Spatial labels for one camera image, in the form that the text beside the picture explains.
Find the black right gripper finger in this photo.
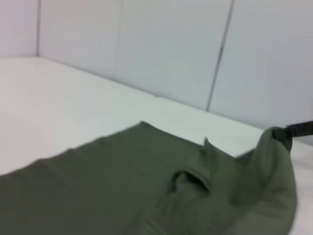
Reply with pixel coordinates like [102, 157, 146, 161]
[273, 120, 313, 141]

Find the dark green printed t-shirt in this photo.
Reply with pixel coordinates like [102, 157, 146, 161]
[0, 121, 298, 235]

